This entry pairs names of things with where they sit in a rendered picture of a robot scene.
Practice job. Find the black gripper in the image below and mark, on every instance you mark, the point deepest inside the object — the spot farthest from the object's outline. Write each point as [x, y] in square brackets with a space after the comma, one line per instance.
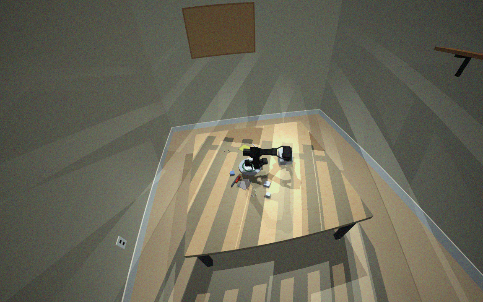
[249, 163]

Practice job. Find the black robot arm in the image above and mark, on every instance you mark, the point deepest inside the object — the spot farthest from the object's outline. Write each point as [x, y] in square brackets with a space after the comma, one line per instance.
[255, 152]

